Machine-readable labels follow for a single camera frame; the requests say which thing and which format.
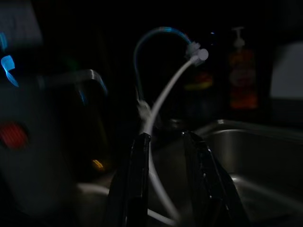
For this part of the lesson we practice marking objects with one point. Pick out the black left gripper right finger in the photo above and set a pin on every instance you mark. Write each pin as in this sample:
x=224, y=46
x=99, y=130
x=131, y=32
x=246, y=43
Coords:
x=208, y=189

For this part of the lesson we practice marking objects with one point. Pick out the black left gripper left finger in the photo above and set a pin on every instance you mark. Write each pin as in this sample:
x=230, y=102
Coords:
x=129, y=184

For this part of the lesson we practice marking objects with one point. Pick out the yellow oil bottle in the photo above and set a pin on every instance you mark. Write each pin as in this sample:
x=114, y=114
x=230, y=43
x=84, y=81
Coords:
x=97, y=163

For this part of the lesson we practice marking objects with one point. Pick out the stainless steel sink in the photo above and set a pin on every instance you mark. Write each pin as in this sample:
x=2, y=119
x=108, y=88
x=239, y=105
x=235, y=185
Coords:
x=260, y=153

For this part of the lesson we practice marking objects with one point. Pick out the chrome sink faucet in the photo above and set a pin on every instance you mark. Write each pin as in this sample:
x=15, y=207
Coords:
x=144, y=111

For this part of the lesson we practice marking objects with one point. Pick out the grey canister with red logo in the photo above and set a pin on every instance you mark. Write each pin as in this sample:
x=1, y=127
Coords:
x=35, y=153

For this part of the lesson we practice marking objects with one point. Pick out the dark sponge holder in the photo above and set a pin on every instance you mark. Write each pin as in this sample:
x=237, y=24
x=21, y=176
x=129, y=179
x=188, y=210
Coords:
x=198, y=81

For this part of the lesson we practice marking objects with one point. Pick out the orange pump soap bottle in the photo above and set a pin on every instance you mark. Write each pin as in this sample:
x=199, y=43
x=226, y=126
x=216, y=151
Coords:
x=243, y=78

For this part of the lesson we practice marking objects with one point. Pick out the white cutting board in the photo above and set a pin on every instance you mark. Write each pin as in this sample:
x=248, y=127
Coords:
x=288, y=71

